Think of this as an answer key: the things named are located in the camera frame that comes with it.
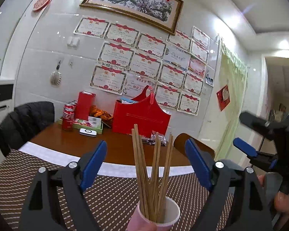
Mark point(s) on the orange snack bag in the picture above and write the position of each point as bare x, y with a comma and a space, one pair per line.
100, 113

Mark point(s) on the red gift bag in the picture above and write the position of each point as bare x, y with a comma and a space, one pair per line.
134, 118

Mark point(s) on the person's right hand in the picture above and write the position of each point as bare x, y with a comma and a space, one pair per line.
284, 203

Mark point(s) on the brown polka dot tablecloth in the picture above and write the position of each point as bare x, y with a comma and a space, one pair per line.
115, 192

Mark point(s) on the clear plastic snack bag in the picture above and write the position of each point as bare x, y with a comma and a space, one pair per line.
148, 140

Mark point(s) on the light green curtain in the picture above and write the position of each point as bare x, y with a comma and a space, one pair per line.
231, 101

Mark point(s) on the bunch of wooden chopsticks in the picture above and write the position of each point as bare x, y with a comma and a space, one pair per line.
140, 170

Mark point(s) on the white flat device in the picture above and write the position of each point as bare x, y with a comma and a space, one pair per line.
88, 132

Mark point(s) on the green tray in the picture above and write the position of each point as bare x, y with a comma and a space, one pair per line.
86, 125

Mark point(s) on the small wall photo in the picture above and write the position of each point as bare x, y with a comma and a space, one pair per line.
209, 80

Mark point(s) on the black jacket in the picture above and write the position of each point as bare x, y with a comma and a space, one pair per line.
26, 122

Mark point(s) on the framed blossom painting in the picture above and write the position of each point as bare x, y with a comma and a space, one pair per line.
134, 2

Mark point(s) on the pack of red soda cans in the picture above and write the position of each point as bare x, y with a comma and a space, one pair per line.
68, 121

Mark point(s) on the hanging round ornament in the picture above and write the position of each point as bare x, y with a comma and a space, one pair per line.
55, 78

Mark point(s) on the white light switch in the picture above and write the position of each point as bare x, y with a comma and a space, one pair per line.
73, 41

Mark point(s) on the red paper decoration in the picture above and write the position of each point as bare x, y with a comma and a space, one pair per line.
223, 97

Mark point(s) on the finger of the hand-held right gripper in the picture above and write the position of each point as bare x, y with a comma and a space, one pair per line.
255, 124
245, 147

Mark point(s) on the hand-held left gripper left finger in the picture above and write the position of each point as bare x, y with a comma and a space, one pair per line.
94, 166

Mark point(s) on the wooden chair back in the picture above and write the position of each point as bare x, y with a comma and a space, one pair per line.
179, 142

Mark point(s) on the group of wall certificates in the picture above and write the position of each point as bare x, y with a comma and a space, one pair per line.
115, 55

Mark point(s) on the red box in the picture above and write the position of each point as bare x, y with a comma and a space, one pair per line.
84, 105

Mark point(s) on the pink paper cup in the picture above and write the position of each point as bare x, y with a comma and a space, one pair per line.
139, 221

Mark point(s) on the white standing appliance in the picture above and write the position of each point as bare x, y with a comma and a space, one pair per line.
1, 105

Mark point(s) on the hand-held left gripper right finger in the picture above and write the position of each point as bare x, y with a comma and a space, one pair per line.
197, 166

